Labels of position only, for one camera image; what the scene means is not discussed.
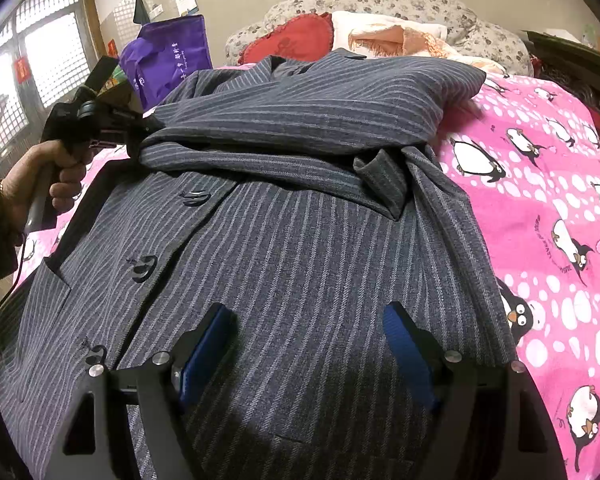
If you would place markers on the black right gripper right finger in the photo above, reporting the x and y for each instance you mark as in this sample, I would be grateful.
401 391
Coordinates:
487 422

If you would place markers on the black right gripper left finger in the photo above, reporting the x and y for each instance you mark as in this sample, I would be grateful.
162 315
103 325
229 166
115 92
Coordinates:
95 442

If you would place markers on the grey pinstriped suit jacket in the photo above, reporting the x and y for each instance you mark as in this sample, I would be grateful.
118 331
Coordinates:
305 197

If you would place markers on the person's left hand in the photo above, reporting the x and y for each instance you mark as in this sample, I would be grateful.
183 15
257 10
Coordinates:
47 170

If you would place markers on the purple tote bag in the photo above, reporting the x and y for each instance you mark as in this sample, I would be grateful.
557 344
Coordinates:
163 55

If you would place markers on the red heart shaped pillow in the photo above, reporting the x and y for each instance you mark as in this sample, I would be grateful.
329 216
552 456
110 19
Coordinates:
307 38

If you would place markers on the pink penguin print quilt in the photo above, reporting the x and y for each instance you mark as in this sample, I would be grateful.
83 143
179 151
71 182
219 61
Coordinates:
527 156

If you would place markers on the white pillow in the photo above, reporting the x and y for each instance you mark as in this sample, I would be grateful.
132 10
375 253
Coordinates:
347 24

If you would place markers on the peach fringed cloth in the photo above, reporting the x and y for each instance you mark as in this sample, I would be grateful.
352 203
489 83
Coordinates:
396 40

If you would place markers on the grey floral bedding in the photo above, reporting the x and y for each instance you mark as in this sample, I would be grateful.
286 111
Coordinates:
466 32

